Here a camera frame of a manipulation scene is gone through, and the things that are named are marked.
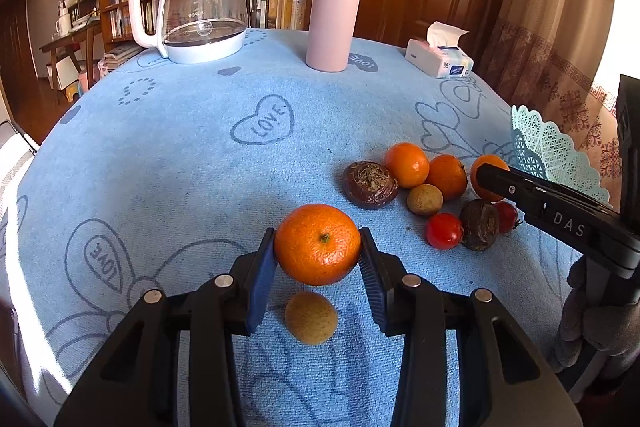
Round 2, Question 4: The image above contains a pink thermos bottle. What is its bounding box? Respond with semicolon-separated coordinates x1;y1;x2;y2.
306;0;360;72

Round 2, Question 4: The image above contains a smooth orange fruit back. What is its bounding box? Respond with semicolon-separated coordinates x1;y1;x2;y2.
384;142;430;188

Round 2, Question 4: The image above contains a small wooden side table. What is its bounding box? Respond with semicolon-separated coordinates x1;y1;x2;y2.
40;20;102;91

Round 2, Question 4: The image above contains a patterned beige curtain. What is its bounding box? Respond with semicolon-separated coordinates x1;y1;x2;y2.
478;0;622;207

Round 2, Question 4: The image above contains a red tomato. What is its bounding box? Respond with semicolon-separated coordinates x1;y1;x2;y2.
425;212;464;251
494;200;520;234

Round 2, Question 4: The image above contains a small dark passion fruit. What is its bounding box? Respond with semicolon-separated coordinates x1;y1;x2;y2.
342;161;399;209

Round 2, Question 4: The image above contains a mandarin orange with stem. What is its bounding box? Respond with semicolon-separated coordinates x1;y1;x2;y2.
426;155;468;202

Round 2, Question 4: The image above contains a smooth orange fruit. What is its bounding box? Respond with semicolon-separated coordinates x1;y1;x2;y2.
384;142;430;188
470;154;510;204

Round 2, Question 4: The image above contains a tissue pack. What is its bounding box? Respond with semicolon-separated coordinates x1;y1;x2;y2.
405;22;474;79

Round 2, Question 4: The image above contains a large front orange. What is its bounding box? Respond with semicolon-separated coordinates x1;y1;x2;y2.
274;204;361;286

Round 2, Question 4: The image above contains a glass kettle white handle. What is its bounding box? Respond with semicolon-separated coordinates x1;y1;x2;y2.
128;0;248;64

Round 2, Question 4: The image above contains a blue patterned tablecloth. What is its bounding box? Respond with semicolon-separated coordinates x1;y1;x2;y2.
1;30;576;423

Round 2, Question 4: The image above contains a large dark passion fruit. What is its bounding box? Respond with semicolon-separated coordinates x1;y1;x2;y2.
459;199;499;251

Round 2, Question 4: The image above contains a mint lattice fruit basket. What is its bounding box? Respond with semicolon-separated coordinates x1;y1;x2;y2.
511;105;610;205

